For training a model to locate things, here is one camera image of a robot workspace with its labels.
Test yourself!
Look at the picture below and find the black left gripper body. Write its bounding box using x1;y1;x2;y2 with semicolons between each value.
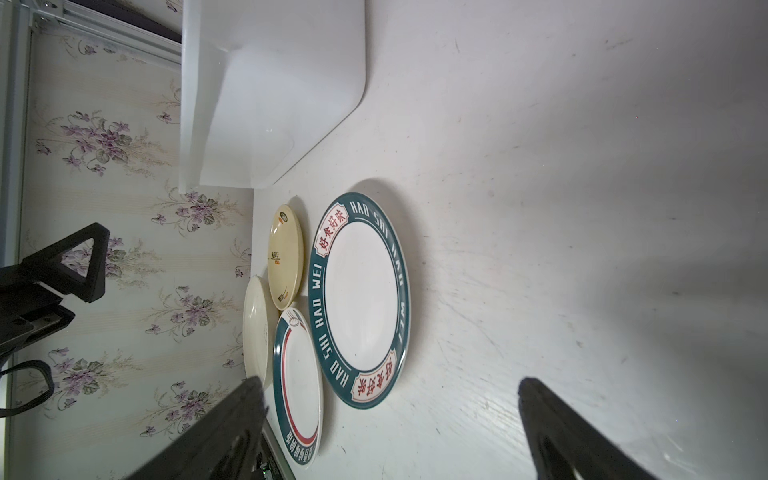
1;265;75;360

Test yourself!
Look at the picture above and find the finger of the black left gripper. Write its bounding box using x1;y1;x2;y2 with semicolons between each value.
21;223;110;303

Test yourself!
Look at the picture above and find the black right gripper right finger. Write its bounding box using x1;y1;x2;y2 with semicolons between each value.
518;377;653;479

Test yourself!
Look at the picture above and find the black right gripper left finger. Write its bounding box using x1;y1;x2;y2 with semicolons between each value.
129;376;267;479

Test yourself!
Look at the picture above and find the green rim lettered plate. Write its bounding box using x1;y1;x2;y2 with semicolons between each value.
308;192;412;410

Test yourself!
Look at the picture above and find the white plastic bin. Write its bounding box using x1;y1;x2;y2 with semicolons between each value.
178;1;367;193

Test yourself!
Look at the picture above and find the green red rimmed plate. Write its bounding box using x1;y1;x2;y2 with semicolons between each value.
273;307;324;469

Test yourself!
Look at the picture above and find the large cream plate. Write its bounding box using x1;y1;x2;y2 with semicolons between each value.
242;276;279;388

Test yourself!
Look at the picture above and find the small yellow floral plate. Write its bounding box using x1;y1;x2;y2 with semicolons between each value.
267;204;304;311

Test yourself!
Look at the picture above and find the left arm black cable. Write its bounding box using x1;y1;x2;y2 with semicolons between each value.
0;359;56;419

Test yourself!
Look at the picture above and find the aluminium frame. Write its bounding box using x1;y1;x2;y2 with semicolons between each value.
1;1;189;282

